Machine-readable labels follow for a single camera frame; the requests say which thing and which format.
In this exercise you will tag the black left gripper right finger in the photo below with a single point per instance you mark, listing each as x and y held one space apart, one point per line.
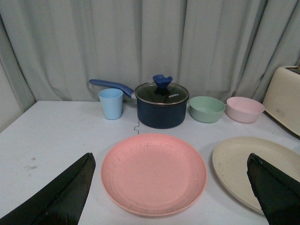
277 193

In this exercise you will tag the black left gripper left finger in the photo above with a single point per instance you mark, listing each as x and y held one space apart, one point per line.
61 201

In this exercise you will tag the cream plate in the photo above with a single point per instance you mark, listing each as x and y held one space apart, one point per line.
230 164

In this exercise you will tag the pink plate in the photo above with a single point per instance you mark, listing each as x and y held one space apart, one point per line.
154 175

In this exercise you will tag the pink bowl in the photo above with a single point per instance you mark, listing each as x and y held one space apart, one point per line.
243 109

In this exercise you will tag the cream toaster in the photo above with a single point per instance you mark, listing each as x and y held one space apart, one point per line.
282 99

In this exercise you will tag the green bowl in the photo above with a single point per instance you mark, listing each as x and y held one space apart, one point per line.
206 109

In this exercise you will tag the light blue cup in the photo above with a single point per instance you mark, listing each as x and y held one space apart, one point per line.
111 102

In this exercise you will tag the dark blue saucepan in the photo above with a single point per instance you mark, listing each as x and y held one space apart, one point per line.
154 116

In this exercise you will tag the glass lid blue knob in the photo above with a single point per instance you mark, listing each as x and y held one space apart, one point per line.
162 91

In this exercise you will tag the grey curtain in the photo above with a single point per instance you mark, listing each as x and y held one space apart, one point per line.
49 49

